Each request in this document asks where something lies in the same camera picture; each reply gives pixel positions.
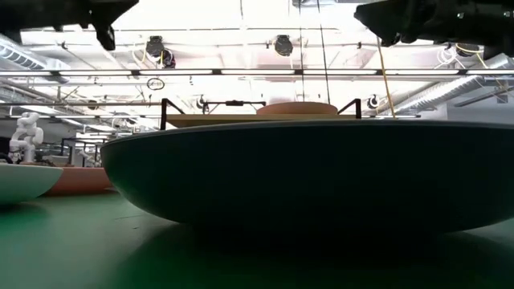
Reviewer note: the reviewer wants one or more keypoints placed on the pink round plate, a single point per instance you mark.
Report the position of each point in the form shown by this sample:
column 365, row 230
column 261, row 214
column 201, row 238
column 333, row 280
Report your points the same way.
column 297, row 109
column 80, row 180

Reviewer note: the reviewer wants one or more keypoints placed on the black background camera bar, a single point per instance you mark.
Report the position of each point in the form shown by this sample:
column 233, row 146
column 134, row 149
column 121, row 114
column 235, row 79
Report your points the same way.
column 235, row 103

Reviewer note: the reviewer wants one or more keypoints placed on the wooden shelf with black legs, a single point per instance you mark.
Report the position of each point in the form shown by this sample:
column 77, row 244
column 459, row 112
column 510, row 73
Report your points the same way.
column 201, row 120

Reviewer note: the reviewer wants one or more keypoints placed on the silver ventilation duct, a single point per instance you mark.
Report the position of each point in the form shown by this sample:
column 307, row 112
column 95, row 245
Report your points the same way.
column 462, row 86
column 24, row 58

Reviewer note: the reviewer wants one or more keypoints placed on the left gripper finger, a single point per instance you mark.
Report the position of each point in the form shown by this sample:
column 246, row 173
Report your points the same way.
column 118, row 8

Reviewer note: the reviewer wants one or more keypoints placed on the white round plate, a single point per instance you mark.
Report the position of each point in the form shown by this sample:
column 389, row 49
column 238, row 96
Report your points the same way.
column 301, row 176
column 24, row 182

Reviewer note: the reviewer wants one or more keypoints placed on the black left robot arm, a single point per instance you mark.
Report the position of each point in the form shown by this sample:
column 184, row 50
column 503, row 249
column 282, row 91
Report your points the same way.
column 24, row 12

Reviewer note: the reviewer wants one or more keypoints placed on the green table mat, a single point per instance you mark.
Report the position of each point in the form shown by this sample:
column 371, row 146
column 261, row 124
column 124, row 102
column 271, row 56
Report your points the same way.
column 60, row 249

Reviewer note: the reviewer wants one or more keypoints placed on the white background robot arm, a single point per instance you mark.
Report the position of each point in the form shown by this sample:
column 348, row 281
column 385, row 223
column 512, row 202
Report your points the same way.
column 26, row 136

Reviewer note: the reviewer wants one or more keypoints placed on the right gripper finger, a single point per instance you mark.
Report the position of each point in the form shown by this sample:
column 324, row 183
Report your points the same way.
column 379, row 18

